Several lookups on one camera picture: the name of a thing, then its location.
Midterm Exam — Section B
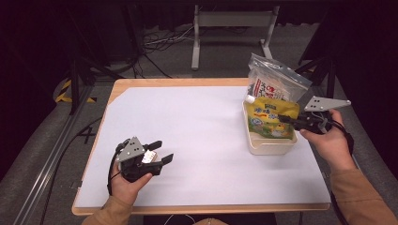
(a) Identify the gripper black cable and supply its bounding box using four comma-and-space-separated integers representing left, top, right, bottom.
330, 119, 356, 155
106, 139, 130, 197

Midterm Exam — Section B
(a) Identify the black metal stand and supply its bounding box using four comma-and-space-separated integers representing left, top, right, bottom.
295, 55, 338, 101
69, 57, 124, 115

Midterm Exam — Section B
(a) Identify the white table mat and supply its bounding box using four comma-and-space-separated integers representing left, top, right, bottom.
74, 85, 331, 209

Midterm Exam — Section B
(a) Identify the bundle of floor cables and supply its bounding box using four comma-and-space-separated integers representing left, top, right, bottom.
142, 24, 195, 54

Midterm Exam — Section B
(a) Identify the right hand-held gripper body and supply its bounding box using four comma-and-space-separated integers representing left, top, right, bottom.
292, 96, 352, 136

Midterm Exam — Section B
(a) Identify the person's left hand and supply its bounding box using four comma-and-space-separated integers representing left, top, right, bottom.
110, 162, 154, 206

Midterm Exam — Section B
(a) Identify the yellow black hazard tape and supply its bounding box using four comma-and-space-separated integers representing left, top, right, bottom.
54, 79, 98, 104

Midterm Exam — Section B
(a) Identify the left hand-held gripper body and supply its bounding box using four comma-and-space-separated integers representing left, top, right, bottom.
115, 136, 164, 184

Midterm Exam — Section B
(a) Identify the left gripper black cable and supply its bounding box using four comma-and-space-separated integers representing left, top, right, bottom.
106, 139, 130, 197

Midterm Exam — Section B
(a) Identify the white metal stand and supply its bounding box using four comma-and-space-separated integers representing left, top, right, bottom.
191, 4, 281, 71

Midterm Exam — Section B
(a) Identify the black floor cable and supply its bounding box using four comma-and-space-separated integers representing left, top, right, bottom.
39, 116, 103, 225

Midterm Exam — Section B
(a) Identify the person's right hand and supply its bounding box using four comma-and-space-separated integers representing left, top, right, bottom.
299, 108, 357, 172

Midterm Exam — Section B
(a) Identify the yellow spout pouch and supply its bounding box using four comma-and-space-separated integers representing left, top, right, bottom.
243, 94, 300, 141

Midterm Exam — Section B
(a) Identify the white plastic container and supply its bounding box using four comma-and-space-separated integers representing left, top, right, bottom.
242, 99, 299, 157

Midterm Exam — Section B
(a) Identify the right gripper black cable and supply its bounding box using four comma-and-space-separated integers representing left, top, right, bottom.
330, 119, 356, 155

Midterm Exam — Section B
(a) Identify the clear bag of dark snacks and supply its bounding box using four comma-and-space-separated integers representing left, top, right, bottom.
247, 52, 314, 104

